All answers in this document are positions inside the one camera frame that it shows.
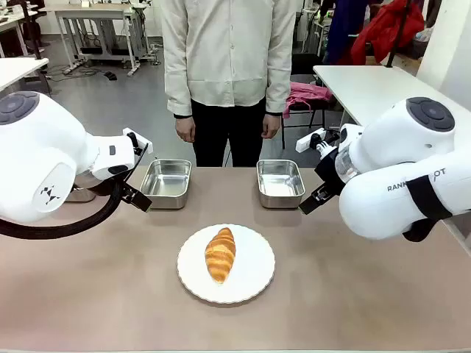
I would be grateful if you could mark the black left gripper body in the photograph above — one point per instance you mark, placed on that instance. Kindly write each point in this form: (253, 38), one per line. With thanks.
(127, 185)

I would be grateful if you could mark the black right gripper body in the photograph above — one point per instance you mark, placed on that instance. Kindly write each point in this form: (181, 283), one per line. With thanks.
(328, 167)

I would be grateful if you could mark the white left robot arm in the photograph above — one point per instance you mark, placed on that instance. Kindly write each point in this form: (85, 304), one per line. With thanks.
(44, 147)

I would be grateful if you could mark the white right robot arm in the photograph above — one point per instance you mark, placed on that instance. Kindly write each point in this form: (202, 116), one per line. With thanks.
(401, 165)

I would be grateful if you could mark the rectangular steel container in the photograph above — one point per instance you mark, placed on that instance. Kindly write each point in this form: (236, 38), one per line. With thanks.
(166, 183)
(280, 183)

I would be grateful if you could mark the golden croissant bread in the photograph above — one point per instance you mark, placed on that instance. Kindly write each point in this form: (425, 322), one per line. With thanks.
(220, 254)

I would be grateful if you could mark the person's left hand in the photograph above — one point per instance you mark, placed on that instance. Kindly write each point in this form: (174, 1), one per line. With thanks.
(271, 127)

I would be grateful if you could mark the person's right hand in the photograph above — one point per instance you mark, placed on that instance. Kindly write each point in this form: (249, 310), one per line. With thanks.
(185, 129)

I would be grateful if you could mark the pink cloth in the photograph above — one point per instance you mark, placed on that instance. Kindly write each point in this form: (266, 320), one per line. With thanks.
(305, 95)

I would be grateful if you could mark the white side table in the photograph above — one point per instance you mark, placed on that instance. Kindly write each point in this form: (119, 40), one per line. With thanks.
(368, 88)

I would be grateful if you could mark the white scalloped plate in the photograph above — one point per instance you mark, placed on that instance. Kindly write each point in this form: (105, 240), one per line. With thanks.
(250, 264)

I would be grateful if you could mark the black chair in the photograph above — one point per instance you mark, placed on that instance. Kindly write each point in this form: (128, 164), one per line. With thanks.
(305, 70)

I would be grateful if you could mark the dark blue garment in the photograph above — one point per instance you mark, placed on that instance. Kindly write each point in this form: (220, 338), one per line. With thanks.
(344, 29)

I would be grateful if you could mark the red jacket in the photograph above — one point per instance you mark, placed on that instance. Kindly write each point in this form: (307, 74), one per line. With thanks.
(386, 29)

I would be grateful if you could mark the person in cream shirt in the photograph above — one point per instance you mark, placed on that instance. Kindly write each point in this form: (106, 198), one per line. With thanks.
(228, 55)

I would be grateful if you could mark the black stand pole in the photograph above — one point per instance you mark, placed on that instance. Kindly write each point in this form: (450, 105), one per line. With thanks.
(399, 33)

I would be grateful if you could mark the white table with clamp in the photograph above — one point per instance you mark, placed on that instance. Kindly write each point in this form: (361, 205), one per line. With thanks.
(18, 71)

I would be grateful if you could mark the white-grey background desk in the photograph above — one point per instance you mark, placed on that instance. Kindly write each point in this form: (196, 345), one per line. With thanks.
(99, 22)

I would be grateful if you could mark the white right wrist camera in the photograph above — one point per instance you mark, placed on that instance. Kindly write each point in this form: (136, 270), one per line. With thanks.
(308, 141)

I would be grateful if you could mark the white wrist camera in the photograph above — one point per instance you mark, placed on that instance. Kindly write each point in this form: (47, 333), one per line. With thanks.
(138, 139)
(308, 141)

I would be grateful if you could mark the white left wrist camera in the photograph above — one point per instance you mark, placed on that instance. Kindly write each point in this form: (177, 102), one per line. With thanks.
(138, 139)

